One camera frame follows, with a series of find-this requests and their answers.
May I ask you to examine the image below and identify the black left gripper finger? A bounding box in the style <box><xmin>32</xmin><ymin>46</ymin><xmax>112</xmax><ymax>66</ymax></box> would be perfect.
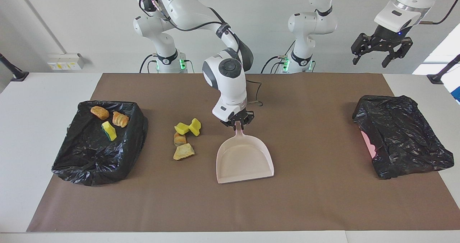
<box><xmin>351</xmin><ymin>33</ymin><xmax>376</xmax><ymax>65</ymax></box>
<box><xmin>382</xmin><ymin>38</ymin><xmax>413</xmax><ymax>68</ymax></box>

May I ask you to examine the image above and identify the beige plastic dustpan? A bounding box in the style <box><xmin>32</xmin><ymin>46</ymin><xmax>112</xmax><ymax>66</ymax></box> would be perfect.
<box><xmin>216</xmin><ymin>123</ymin><xmax>275</xmax><ymax>184</ymax></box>

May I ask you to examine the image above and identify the brown toy bread roll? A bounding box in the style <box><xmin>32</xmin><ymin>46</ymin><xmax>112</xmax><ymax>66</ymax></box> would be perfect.
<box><xmin>90</xmin><ymin>106</ymin><xmax>110</xmax><ymax>120</ymax></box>

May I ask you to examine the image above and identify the black plastic trash bag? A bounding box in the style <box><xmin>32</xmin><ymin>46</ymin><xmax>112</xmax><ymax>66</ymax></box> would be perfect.
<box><xmin>51</xmin><ymin>100</ymin><xmax>148</xmax><ymax>186</ymax></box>
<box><xmin>352</xmin><ymin>95</ymin><xmax>455</xmax><ymax>180</ymax></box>

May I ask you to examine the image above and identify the pink plastic bin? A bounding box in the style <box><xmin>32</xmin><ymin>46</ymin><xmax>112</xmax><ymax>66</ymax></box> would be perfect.
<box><xmin>361</xmin><ymin>131</ymin><xmax>378</xmax><ymax>159</ymax></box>

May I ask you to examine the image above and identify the black clamp stand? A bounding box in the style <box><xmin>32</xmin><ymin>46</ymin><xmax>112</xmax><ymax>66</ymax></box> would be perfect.
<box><xmin>0</xmin><ymin>53</ymin><xmax>29</xmax><ymax>82</ymax></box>
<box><xmin>427</xmin><ymin>54</ymin><xmax>460</xmax><ymax>84</ymax></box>

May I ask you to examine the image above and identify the brown table mat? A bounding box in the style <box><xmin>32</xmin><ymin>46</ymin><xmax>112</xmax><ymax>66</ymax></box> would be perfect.
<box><xmin>27</xmin><ymin>73</ymin><xmax>460</xmax><ymax>233</ymax></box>

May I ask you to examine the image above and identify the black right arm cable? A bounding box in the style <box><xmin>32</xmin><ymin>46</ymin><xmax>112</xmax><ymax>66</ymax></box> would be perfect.
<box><xmin>144</xmin><ymin>0</ymin><xmax>263</xmax><ymax>107</ymax></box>

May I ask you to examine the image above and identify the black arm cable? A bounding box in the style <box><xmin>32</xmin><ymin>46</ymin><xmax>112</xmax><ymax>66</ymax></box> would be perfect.
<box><xmin>144</xmin><ymin>0</ymin><xmax>263</xmax><ymax>107</ymax></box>
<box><xmin>334</xmin><ymin>0</ymin><xmax>460</xmax><ymax>25</ymax></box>

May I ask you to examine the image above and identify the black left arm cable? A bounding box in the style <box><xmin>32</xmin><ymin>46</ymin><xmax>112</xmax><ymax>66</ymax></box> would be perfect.
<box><xmin>334</xmin><ymin>0</ymin><xmax>460</xmax><ymax>25</ymax></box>

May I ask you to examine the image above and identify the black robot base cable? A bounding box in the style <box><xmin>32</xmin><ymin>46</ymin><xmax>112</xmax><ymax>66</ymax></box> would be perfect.
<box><xmin>139</xmin><ymin>54</ymin><xmax>159</xmax><ymax>73</ymax></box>
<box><xmin>261</xmin><ymin>55</ymin><xmax>288</xmax><ymax>74</ymax></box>

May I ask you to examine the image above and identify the white wall socket box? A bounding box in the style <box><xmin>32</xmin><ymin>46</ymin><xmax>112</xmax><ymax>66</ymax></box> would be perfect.
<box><xmin>48</xmin><ymin>53</ymin><xmax>85</xmax><ymax>71</ymax></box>

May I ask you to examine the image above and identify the grey wall conduit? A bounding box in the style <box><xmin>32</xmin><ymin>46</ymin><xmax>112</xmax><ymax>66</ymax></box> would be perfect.
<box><xmin>14</xmin><ymin>0</ymin><xmax>67</xmax><ymax>55</ymax></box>

